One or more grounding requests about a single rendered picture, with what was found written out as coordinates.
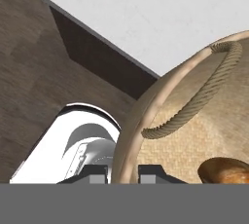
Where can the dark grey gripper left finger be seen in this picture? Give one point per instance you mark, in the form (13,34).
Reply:
(94,171)

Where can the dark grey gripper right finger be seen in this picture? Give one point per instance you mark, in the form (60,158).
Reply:
(152,171)

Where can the brown bread loaf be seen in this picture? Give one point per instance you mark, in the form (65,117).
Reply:
(227,171)

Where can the white and black round object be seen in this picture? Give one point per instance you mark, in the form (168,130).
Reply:
(48,153)

